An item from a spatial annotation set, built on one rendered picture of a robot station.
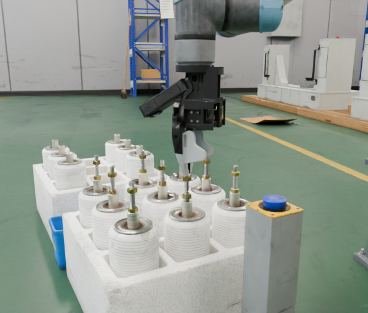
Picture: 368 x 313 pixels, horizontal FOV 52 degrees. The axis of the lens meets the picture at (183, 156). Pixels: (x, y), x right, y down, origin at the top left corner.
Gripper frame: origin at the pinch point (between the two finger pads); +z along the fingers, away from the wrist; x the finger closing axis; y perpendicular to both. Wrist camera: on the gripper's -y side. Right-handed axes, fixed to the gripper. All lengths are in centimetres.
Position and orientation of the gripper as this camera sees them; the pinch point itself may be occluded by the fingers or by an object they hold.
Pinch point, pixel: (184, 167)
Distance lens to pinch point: 76.1
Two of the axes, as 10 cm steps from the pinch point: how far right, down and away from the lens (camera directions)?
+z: 0.0, 9.7, 2.4
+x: 4.1, -2.2, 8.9
